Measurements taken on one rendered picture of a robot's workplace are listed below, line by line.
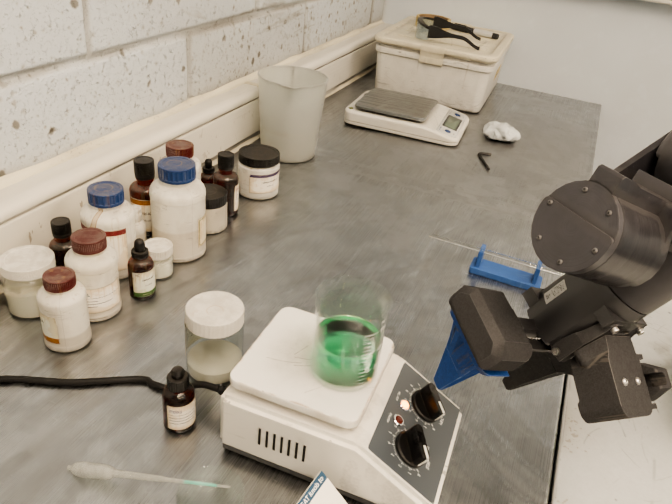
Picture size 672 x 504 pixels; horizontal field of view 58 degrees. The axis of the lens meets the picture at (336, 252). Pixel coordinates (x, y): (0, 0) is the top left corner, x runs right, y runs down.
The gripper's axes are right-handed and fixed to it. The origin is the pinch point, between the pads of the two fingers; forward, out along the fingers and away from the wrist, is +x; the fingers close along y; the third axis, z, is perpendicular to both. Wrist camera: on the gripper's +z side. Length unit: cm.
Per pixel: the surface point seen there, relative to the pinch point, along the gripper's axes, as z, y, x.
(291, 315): -12.7, -9.1, 13.4
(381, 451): 2.9, -7.2, 9.5
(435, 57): -94, 58, 15
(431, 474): 5.2, -2.4, 9.5
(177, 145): -50, -10, 26
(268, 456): -0.5, -12.5, 17.8
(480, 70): -87, 66, 10
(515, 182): -48, 53, 13
